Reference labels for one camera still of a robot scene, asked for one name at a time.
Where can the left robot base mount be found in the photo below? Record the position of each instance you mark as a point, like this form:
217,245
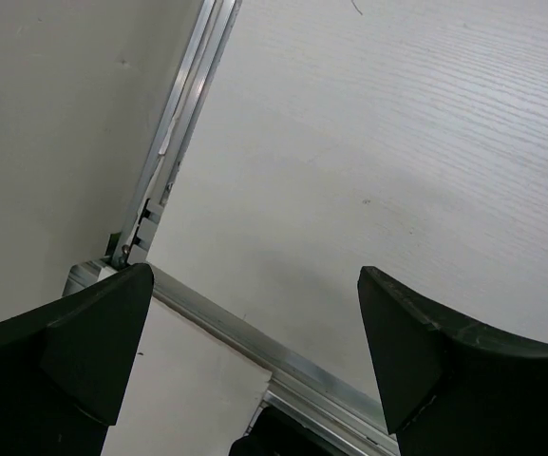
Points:
276,433

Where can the aluminium table frame rail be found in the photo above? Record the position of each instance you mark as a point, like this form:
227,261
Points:
231,328

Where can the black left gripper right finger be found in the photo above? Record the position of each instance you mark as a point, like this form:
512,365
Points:
450,384

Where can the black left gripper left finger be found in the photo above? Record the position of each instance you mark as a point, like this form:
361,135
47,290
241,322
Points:
65,366

